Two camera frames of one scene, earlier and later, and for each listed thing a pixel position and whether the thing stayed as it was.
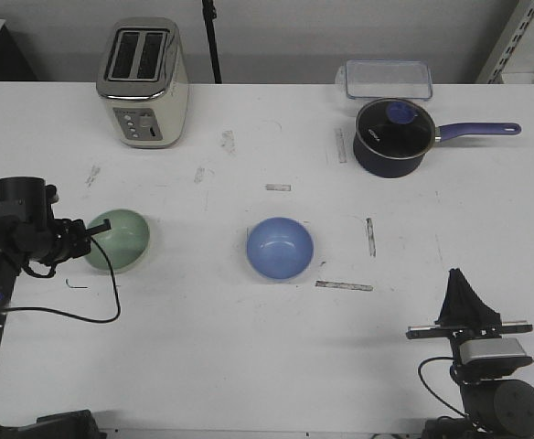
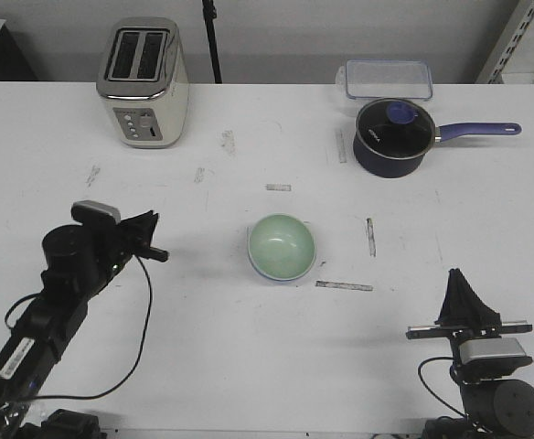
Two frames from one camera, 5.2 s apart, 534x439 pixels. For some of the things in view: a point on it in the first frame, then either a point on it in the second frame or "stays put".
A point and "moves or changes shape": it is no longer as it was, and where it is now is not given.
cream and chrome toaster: x=144 y=77 stays put
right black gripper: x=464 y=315 stays put
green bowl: x=126 y=243 moves or changes shape
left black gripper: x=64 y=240 -> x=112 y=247
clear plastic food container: x=389 y=80 stays put
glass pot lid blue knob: x=395 y=128 stays put
